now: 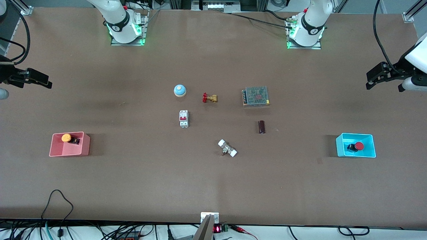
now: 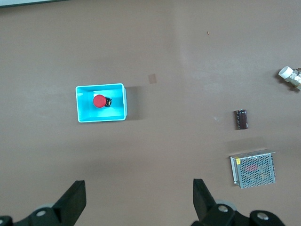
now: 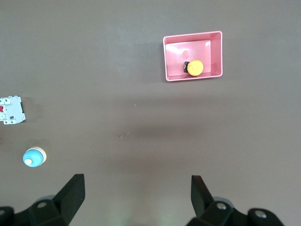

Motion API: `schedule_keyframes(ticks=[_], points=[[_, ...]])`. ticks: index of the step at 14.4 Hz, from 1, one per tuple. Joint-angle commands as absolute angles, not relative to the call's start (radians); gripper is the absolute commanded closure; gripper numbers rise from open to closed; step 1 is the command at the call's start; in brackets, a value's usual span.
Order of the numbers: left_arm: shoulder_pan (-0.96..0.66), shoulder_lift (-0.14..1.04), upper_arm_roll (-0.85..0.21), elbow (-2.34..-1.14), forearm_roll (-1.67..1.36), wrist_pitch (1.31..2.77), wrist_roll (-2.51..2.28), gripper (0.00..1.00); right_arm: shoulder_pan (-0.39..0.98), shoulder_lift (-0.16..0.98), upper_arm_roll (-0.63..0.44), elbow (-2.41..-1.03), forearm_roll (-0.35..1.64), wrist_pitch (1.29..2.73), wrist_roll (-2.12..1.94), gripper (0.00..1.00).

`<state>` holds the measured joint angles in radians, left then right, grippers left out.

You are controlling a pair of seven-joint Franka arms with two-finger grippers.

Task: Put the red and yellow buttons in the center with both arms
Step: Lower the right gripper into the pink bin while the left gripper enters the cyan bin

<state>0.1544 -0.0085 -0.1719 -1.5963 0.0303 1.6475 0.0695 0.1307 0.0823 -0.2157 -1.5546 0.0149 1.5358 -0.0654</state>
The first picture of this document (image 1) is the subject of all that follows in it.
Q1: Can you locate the yellow push button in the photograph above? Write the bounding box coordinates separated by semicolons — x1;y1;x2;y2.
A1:
61;133;81;145

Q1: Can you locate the cyan plastic bin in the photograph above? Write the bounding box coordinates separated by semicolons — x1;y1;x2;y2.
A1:
336;133;376;158

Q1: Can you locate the pink plastic bin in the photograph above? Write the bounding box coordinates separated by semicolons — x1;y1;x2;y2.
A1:
49;131;91;157

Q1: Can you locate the metal mesh power supply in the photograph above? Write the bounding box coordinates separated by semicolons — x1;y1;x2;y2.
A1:
242;86;270;107

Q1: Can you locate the white-capped metal valve fitting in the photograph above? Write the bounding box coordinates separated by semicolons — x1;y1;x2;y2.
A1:
218;139;238;158

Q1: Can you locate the white power strip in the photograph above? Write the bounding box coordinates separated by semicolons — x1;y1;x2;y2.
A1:
199;0;241;11

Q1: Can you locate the red clip lead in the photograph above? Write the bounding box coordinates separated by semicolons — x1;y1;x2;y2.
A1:
230;225;259;240

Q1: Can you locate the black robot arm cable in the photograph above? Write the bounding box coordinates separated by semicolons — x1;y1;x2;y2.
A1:
0;0;31;66
373;0;402;73

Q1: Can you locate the aluminium frame profile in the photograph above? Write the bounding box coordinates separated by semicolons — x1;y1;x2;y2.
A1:
18;0;34;16
403;0;427;23

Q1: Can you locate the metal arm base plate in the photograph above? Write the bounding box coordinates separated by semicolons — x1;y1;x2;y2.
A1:
286;16;322;50
110;9;149;46

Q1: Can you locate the black looped cable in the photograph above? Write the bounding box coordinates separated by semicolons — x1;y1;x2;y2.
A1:
41;189;74;238

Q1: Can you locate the thin black table cable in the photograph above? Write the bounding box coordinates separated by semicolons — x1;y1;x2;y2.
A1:
224;11;296;30

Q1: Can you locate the black coiled cable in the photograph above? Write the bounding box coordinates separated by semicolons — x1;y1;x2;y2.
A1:
338;226;370;237

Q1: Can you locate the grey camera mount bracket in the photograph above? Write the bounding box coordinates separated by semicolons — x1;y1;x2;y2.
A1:
193;212;220;240

